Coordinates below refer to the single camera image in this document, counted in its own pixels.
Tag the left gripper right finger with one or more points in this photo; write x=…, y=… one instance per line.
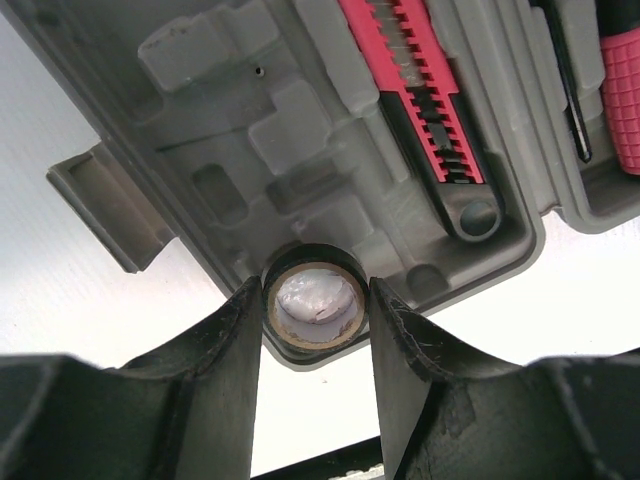
x=448, y=410

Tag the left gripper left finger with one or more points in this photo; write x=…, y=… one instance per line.
x=185, y=410

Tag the black tape roll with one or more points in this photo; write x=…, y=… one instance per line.
x=316, y=297

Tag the grey plastic tool case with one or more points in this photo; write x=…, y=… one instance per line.
x=246, y=128

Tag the red utility knife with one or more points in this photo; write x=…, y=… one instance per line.
x=427, y=114

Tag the red screwdriver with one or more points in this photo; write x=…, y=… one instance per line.
x=618, y=27
x=573, y=111

